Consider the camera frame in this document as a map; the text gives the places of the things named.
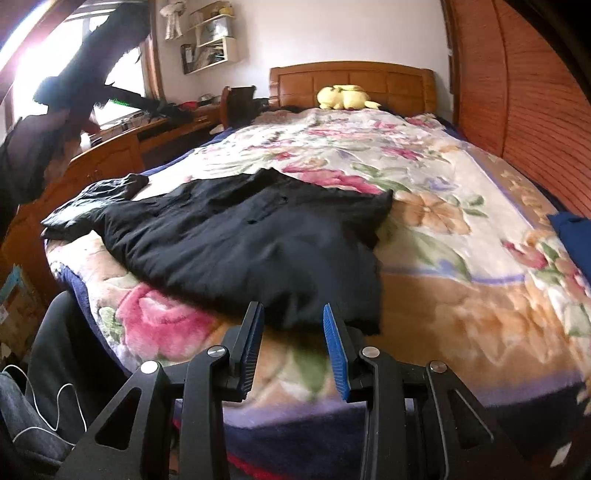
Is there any blue cloth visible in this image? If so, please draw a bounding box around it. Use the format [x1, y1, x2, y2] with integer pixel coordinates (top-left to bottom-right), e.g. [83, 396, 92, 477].
[548, 212, 591, 287]

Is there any wooden louvered wardrobe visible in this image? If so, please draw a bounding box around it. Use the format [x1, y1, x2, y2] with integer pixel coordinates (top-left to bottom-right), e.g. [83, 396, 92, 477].
[441, 0, 591, 217]

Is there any black coat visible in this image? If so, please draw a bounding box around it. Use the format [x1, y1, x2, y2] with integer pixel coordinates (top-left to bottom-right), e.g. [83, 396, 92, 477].
[41, 167, 394, 335]

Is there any dark hanging garment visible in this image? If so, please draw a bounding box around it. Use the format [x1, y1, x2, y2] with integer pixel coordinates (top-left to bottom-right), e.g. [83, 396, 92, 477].
[32, 0, 153, 134]

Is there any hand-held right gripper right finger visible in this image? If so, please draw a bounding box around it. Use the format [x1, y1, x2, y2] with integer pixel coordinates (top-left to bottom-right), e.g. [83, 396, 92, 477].
[322, 304, 539, 480]

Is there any yellow plush toy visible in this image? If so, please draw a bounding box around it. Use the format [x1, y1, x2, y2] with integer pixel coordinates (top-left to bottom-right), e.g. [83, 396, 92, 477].
[317, 84, 382, 112]

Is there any white cable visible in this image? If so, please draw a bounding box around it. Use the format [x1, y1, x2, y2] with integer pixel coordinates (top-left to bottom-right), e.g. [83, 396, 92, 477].
[2, 364, 88, 444]

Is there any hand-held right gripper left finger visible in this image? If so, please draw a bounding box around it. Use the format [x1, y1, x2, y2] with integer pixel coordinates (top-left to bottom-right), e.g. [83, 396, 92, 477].
[55, 301, 266, 480]

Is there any window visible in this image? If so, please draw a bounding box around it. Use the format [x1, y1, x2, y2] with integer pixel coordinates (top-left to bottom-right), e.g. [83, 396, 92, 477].
[0, 0, 160, 134]

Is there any white hanging ornament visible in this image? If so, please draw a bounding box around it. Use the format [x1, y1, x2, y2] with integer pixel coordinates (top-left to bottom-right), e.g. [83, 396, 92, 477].
[159, 0, 186, 41]

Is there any wooden desk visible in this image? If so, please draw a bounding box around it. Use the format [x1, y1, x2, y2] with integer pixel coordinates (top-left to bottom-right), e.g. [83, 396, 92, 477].
[0, 111, 222, 296]

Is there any wooden chair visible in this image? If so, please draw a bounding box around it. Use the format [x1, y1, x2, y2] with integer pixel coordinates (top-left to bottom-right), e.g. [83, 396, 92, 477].
[221, 85, 269, 130]

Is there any cardboard box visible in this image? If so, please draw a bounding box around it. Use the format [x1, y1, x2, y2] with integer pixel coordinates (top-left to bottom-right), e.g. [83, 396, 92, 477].
[0, 263, 47, 361]

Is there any white wall shelf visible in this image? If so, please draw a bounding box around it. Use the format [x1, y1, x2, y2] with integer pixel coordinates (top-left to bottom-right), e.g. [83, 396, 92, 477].
[180, 0, 241, 75]

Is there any floral blanket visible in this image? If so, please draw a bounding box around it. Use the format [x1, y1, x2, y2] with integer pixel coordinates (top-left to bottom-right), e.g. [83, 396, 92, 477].
[46, 108, 591, 416]

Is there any person's leg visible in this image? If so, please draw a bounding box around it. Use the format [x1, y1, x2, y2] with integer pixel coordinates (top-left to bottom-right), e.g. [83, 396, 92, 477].
[0, 291, 134, 472]

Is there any wooden bed headboard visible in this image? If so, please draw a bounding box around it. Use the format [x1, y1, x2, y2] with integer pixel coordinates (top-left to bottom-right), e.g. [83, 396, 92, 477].
[269, 61, 437, 114]

